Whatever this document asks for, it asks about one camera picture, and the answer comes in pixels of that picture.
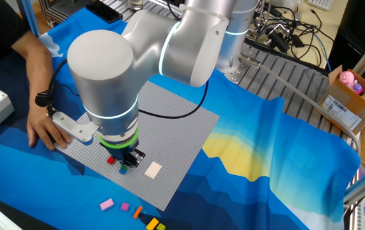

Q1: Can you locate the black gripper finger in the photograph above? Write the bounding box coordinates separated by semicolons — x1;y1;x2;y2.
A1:
108;149;126;166
125;148;146;169

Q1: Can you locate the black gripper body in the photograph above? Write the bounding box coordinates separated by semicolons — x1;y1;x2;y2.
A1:
107;140;139;164

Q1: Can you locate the large white Lego plate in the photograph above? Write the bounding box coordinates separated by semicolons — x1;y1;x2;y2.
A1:
143;160;164;180

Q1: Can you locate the grey Lego baseplate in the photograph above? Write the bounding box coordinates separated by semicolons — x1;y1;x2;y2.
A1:
54;80;221;212

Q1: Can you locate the person's left forearm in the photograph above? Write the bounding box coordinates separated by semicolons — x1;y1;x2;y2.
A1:
11;31;54;111

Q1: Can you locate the light pink Lego brick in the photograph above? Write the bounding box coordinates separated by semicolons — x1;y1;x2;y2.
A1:
99;198;115;211

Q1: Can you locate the orange Lego brick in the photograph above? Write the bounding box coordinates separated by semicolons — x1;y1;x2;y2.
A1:
132;206;144;220

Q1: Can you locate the yellow Lego brick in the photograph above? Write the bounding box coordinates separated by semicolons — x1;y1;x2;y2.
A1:
146;217;160;230

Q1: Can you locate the person's left hand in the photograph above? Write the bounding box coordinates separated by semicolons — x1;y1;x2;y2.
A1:
26;103;73;151

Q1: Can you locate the blue mountain print tablecloth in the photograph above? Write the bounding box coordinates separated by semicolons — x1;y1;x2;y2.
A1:
0;6;361;230

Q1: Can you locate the black smartphone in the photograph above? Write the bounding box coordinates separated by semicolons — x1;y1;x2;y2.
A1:
85;0;124;24

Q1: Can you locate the clear drinking glass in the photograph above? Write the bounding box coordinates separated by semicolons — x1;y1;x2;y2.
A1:
127;0;144;11

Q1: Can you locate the pink pig toy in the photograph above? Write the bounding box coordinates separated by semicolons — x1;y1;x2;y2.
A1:
338;70;355;86

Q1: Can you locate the cardboard box with label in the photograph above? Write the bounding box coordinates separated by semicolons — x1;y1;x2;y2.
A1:
313;65;365;135

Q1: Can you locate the pink purple toy bottle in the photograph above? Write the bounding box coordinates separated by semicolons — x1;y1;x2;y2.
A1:
350;80;364;95

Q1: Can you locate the white keyboard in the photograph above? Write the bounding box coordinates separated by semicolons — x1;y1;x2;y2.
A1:
306;0;334;12

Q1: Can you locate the black cabinet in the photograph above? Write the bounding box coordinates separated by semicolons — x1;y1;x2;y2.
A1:
327;0;365;93

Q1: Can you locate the green adapter ring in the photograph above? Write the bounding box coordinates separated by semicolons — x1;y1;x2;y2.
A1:
97;126;140;150

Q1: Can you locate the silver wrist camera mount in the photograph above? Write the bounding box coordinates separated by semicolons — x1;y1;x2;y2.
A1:
51;111;100;144

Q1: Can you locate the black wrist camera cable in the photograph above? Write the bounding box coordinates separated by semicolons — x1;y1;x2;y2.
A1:
35;59;210;120

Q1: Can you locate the black aluminium frame rail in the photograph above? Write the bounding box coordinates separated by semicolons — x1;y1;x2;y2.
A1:
38;0;89;24

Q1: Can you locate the aluminium frame bar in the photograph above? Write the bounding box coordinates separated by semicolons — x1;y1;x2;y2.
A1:
343;158;365;206

